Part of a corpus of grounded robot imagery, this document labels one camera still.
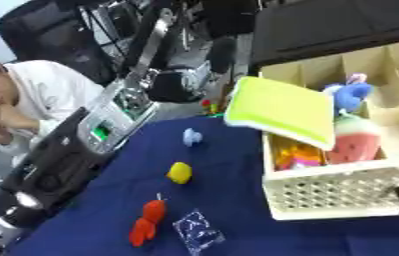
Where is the yellow toy lemon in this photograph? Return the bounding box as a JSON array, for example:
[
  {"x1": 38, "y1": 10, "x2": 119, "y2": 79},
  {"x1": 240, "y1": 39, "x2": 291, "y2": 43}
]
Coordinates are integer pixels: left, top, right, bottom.
[{"x1": 164, "y1": 161, "x2": 196, "y2": 185}]

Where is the yellow-green flat pad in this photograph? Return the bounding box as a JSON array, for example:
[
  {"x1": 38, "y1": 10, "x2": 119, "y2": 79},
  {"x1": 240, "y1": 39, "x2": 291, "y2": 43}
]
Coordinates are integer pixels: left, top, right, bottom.
[{"x1": 223, "y1": 75, "x2": 339, "y2": 152}]

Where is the pale compartment drawer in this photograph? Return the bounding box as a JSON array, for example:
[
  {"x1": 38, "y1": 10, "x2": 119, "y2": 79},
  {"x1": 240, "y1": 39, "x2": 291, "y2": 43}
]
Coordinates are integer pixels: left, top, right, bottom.
[{"x1": 256, "y1": 39, "x2": 399, "y2": 222}]

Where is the black cabinet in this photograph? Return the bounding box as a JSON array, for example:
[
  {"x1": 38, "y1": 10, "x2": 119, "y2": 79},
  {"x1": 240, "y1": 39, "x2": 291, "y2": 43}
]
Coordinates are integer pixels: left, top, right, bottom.
[{"x1": 246, "y1": 0, "x2": 399, "y2": 75}]

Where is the orange-red toy carrot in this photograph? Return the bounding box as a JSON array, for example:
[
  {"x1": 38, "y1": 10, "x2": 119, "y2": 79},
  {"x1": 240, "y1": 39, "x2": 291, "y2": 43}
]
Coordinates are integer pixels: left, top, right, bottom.
[{"x1": 127, "y1": 192, "x2": 170, "y2": 248}]

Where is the watermelon slice soft toy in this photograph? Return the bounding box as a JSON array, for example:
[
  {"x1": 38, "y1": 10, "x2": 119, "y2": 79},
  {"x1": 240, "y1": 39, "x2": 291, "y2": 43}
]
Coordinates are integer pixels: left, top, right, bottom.
[{"x1": 325, "y1": 112, "x2": 385, "y2": 165}]

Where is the orange yellow toy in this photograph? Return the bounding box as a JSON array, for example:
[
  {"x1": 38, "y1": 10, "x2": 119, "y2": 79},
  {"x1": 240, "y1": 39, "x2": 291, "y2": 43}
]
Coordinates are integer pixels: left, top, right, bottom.
[{"x1": 274, "y1": 135, "x2": 329, "y2": 172}]

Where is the person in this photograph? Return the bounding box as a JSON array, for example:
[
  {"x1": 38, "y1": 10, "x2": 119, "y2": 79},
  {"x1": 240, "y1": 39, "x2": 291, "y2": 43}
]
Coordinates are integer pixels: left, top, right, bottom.
[{"x1": 0, "y1": 41, "x2": 107, "y2": 158}]

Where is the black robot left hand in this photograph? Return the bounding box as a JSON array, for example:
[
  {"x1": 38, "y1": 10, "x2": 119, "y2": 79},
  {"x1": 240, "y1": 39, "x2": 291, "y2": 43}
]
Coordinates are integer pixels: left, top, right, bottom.
[{"x1": 146, "y1": 36, "x2": 241, "y2": 104}]

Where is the small red yellow green toy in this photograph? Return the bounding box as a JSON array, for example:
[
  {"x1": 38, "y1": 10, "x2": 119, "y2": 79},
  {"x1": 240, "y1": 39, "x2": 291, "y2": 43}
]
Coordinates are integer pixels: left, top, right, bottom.
[{"x1": 200, "y1": 99, "x2": 224, "y2": 118}]

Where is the blue soft toy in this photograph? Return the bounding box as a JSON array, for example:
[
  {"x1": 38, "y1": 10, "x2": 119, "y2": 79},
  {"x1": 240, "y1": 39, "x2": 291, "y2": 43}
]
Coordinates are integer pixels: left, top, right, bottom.
[{"x1": 323, "y1": 73, "x2": 376, "y2": 115}]

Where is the clear bag with blue print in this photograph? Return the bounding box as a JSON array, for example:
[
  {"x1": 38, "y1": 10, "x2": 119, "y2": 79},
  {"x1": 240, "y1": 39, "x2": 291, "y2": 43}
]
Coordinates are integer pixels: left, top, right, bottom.
[{"x1": 171, "y1": 208, "x2": 227, "y2": 256}]

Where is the light blue small toy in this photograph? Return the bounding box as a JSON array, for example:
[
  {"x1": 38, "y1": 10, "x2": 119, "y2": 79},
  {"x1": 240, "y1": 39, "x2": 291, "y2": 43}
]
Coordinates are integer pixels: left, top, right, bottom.
[{"x1": 181, "y1": 127, "x2": 206, "y2": 148}]

